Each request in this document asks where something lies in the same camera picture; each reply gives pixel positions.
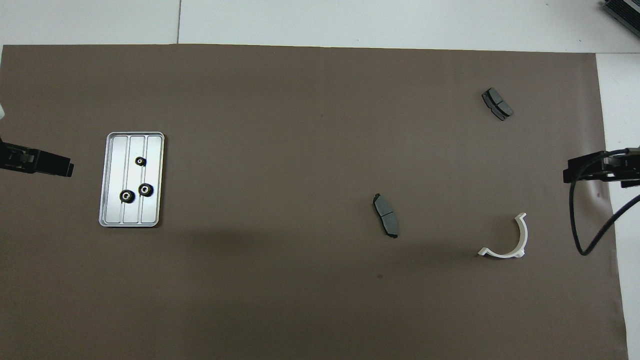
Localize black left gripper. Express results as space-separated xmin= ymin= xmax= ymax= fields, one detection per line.
xmin=0 ymin=142 xmax=74 ymax=177

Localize silver metal tray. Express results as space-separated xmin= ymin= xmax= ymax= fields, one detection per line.
xmin=98 ymin=131 xmax=166 ymax=229

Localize white curved plastic bracket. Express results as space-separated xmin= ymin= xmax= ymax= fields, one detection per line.
xmin=477 ymin=212 xmax=529 ymax=259

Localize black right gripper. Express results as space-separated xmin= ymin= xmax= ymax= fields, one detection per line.
xmin=563 ymin=147 xmax=640 ymax=189

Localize brown table mat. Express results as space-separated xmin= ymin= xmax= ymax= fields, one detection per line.
xmin=0 ymin=44 xmax=630 ymax=360

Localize long grey brake pad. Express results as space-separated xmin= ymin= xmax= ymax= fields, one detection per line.
xmin=372 ymin=193 xmax=400 ymax=239

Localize short grey brake pad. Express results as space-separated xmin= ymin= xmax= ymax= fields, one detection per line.
xmin=481 ymin=87 xmax=514 ymax=122

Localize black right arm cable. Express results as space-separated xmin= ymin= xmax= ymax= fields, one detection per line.
xmin=569 ymin=148 xmax=640 ymax=256

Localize grey ribbed device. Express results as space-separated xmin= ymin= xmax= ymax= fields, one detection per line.
xmin=600 ymin=0 xmax=640 ymax=37

